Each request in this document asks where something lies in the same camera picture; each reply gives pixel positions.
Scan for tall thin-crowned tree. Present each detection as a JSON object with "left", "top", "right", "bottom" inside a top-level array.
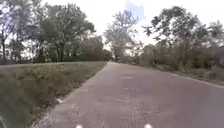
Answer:
[{"left": 103, "top": 9, "right": 141, "bottom": 64}]

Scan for grey asphalt path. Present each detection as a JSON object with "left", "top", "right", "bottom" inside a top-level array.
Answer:
[{"left": 31, "top": 61, "right": 224, "bottom": 128}]

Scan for row of trees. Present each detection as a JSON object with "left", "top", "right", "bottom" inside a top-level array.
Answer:
[{"left": 0, "top": 0, "right": 113, "bottom": 64}]

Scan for trees and bushes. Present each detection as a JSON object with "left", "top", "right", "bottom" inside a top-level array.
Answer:
[{"left": 131, "top": 5, "right": 224, "bottom": 79}]

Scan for rough grass bank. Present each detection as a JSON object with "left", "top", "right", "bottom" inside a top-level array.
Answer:
[{"left": 0, "top": 60, "right": 108, "bottom": 128}]

